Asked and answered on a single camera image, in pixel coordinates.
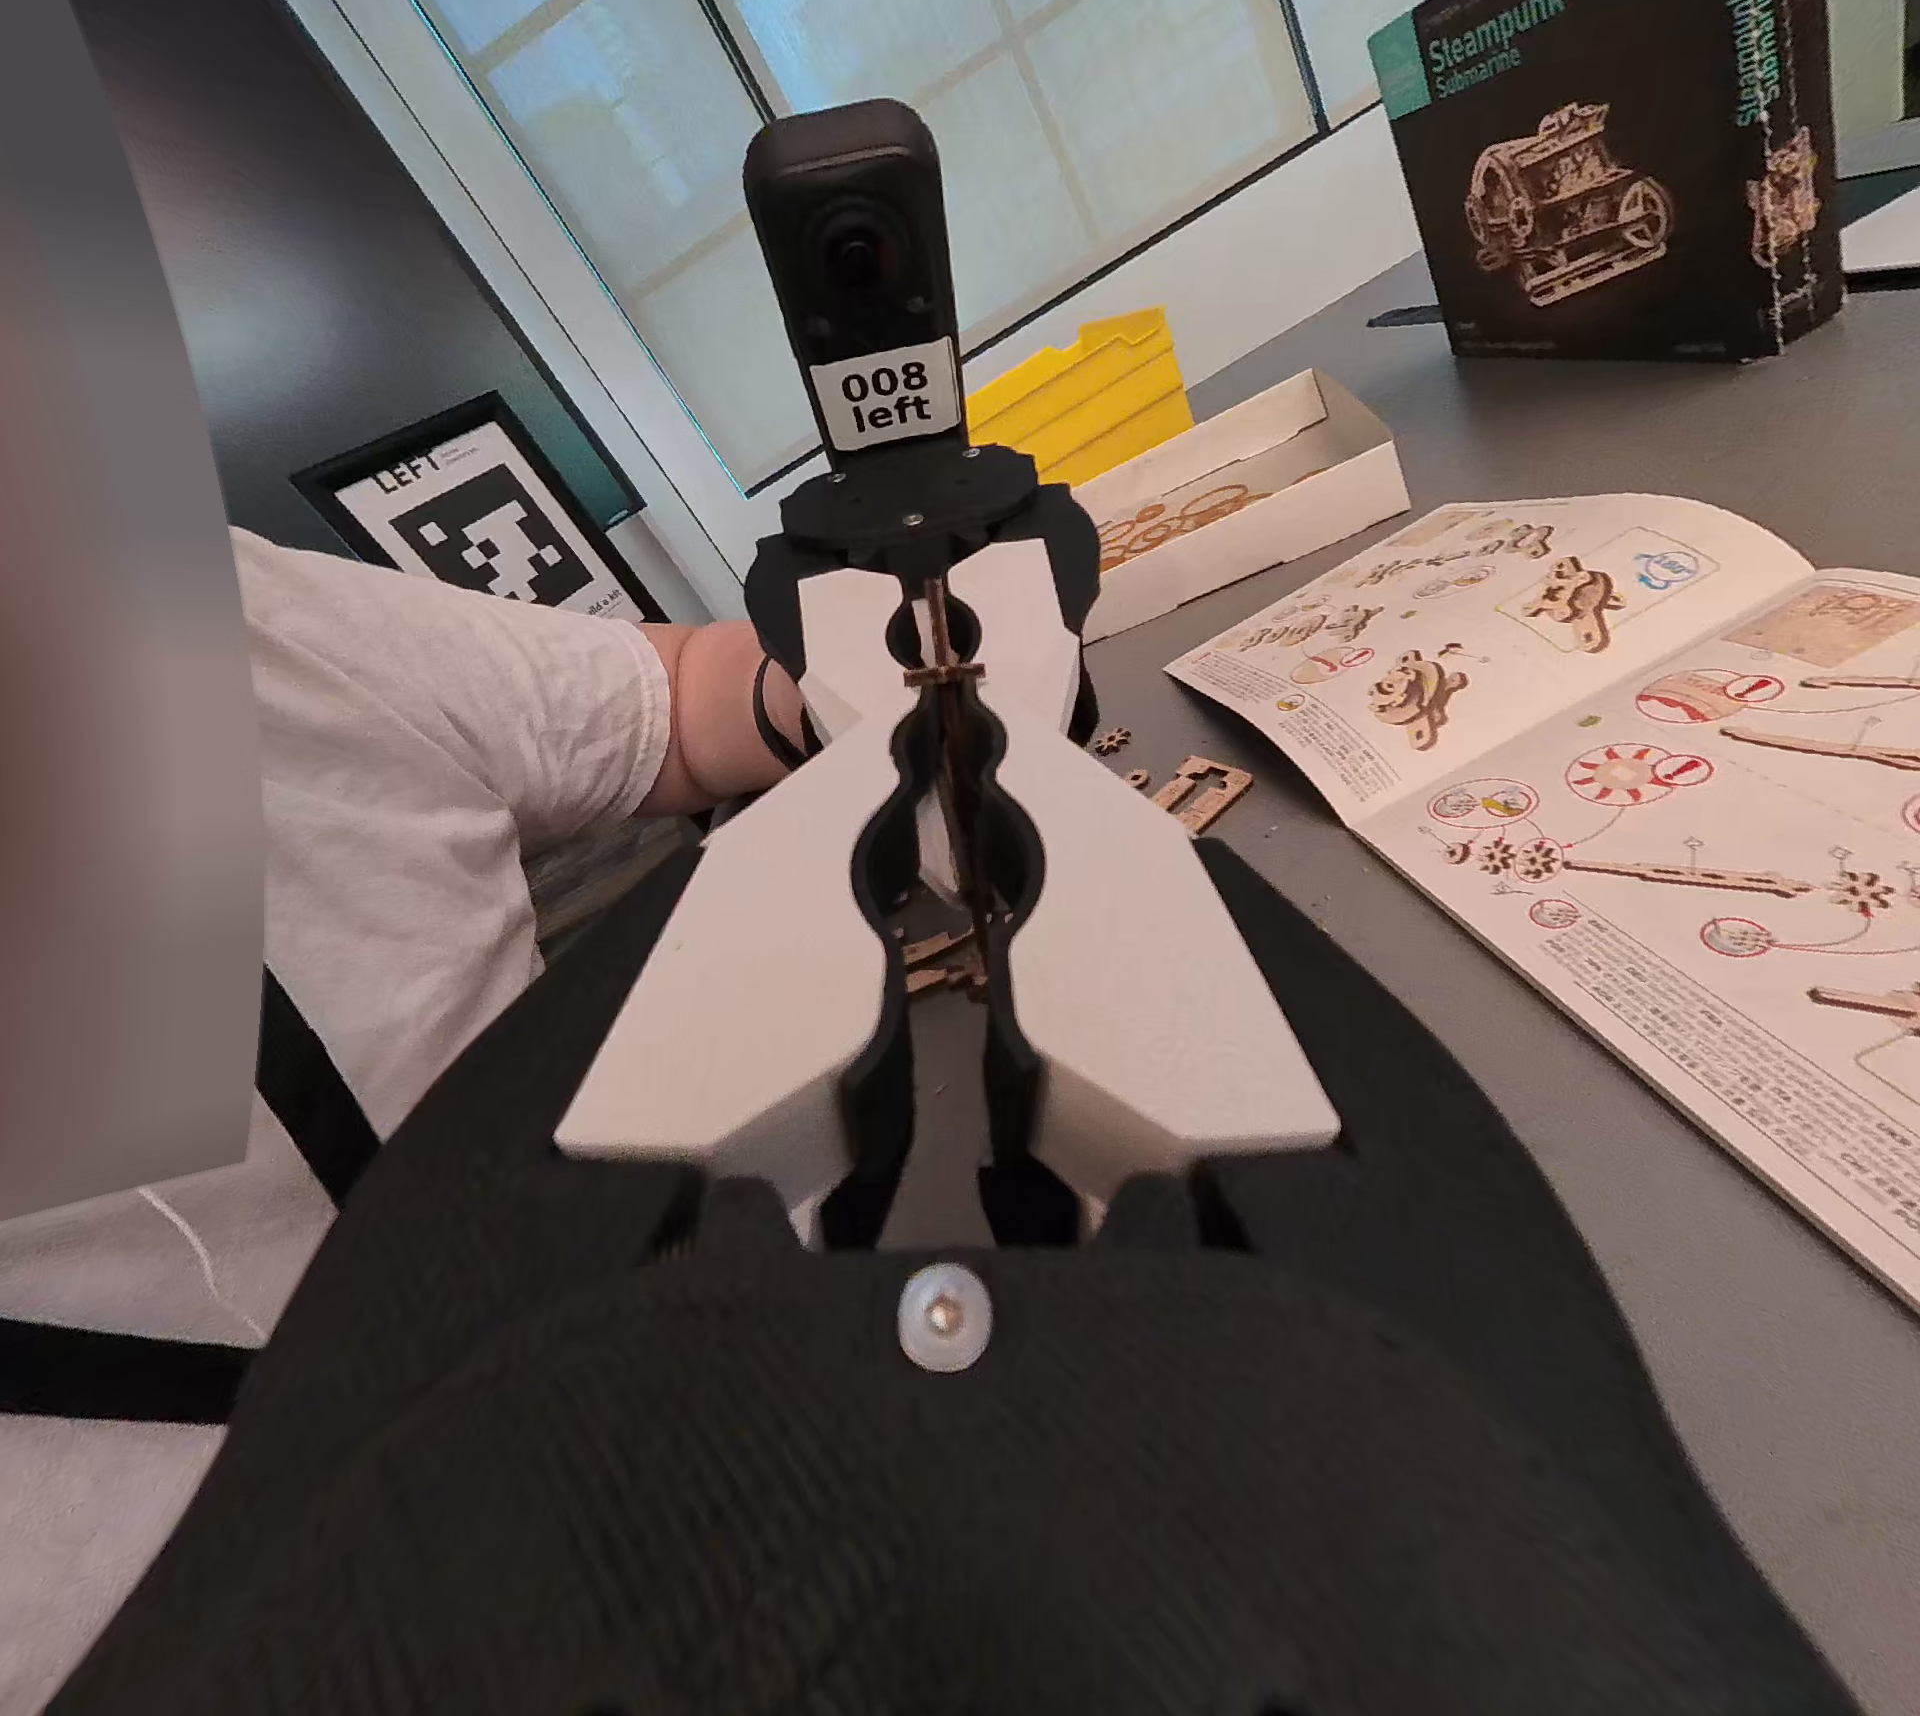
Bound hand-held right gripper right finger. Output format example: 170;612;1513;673
944;678;1342;1245

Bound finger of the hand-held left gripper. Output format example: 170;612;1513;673
944;541;1088;746
798;563;978;916

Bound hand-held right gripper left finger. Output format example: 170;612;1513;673
555;684;924;1249

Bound person's left forearm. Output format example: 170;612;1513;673
232;528;727;893

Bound loose wooden model pieces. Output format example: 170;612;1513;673
896;927;993;1002

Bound dark model kit box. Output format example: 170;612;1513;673
1369;0;1849;366

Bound person's left hand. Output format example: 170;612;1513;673
717;624;824;804

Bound wooden part sheets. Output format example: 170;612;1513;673
1094;477;1296;572

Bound yellow plastic bin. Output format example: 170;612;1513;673
991;395;1198;492
975;366;1188;457
966;305;1177;428

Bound white cardboard tray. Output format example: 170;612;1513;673
1072;370;1412;617

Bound black framed marker sign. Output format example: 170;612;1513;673
291;390;672;628

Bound printed instruction booklet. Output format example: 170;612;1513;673
1167;492;1920;1320

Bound rectangular wooden frame piece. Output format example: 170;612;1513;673
1146;756;1256;836

